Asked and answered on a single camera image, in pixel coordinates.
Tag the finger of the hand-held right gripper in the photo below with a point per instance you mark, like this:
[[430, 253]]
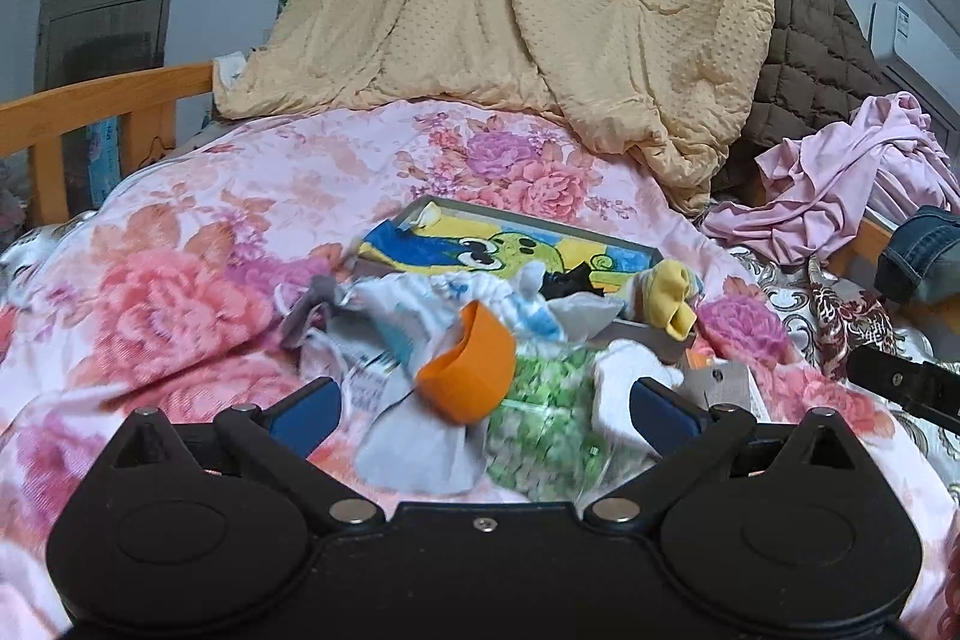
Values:
[[900, 381]]

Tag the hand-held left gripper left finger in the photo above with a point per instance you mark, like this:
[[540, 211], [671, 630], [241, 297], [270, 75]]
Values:
[[311, 411]]

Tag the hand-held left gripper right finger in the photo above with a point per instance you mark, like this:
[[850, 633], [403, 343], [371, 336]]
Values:
[[660, 415]]

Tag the grey shallow box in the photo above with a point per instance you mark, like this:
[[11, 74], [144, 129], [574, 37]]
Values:
[[637, 334]]

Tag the grey plastic bag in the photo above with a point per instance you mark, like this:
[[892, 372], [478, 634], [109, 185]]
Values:
[[420, 452]]

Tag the white blue-print plastic bag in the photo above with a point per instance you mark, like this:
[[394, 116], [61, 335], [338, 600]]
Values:
[[397, 325]]

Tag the orange fabric cap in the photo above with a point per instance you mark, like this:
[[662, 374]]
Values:
[[469, 370]]

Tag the white paper tag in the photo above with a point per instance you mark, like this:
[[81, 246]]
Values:
[[724, 381]]

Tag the small grey cloth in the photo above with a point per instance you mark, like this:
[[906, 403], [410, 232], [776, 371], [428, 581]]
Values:
[[315, 302]]

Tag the yellow sock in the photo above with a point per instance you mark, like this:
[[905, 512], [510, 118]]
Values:
[[667, 295]]

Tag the light grey cloth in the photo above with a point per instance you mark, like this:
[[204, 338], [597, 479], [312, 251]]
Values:
[[585, 314]]

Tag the blue denim jeans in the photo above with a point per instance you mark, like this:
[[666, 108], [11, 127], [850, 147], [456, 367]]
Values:
[[922, 250]]

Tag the black cloth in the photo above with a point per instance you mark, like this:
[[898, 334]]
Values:
[[570, 286]]

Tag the blue white fluffy sock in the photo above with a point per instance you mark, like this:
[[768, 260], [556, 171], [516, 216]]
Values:
[[525, 310]]

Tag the pink floral quilt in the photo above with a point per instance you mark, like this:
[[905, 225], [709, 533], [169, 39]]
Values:
[[187, 280]]

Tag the pink garment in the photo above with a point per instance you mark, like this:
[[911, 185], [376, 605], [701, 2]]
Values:
[[825, 190]]

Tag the cartoon printed towel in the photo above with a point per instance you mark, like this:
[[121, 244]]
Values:
[[480, 246]]

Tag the blue printed package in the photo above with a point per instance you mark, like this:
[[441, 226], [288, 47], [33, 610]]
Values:
[[105, 160]]

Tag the white air conditioner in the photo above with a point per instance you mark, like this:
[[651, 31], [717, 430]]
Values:
[[922, 40]]

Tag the brown puffer jacket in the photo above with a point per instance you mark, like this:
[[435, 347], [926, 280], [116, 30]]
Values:
[[810, 48]]

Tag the white cloth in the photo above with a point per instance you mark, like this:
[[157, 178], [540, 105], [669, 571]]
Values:
[[229, 70]]

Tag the yellow dotted quilt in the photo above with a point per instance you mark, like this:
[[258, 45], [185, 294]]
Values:
[[487, 10]]

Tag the grey door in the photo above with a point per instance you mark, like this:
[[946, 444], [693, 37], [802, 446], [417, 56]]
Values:
[[97, 25]]

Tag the wooden bed frame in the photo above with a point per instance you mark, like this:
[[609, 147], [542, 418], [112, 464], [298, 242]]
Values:
[[90, 100]]

